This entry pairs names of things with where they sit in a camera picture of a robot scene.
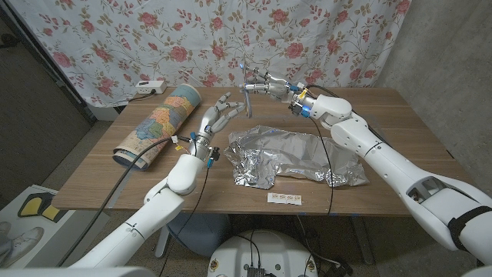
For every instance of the white floor sheet yellow shapes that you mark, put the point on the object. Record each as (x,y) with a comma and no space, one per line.
(69,227)

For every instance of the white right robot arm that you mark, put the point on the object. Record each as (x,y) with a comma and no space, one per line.
(384,161)

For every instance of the grey table leg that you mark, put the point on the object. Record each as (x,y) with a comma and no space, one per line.
(363,238)

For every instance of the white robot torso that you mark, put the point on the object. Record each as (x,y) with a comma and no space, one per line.
(265,250)

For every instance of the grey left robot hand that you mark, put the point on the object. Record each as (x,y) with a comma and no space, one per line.
(209,123)

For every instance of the rolled map wrapping paper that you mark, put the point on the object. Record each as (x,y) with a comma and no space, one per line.
(161,123)

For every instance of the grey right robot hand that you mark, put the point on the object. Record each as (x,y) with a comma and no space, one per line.
(278,87)

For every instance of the white table leg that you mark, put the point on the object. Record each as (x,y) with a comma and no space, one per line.
(161,244)

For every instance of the white label strip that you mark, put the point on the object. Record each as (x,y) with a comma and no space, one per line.
(284,198)

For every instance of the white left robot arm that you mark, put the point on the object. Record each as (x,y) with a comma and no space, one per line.
(153,215)

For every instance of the grey blue round base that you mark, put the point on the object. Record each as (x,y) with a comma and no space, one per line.
(203,234)

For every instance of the white power strip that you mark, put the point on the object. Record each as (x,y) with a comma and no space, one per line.
(150,87)

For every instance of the crumpled aluminum foil sheet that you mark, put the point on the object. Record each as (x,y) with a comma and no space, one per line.
(284,154)

